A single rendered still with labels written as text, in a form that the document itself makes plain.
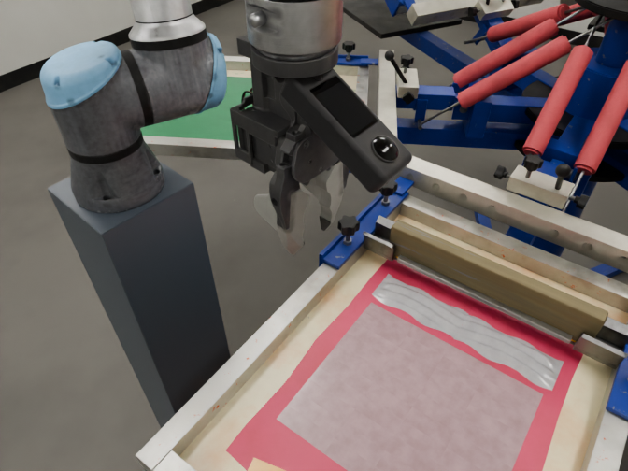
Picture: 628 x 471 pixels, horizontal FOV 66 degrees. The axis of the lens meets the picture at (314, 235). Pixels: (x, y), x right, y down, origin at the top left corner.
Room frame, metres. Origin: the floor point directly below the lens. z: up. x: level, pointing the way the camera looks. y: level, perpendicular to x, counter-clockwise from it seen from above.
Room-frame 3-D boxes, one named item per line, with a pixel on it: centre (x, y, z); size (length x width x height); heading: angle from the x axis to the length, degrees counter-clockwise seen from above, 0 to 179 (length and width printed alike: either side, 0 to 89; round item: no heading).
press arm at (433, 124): (1.36, -0.20, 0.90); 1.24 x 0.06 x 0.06; 84
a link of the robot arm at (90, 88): (0.68, 0.33, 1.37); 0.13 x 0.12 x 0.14; 120
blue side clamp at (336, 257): (0.80, -0.12, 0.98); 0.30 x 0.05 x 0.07; 144
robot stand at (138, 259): (0.68, 0.34, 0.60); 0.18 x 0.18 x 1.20; 48
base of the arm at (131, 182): (0.68, 0.34, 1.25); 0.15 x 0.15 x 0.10
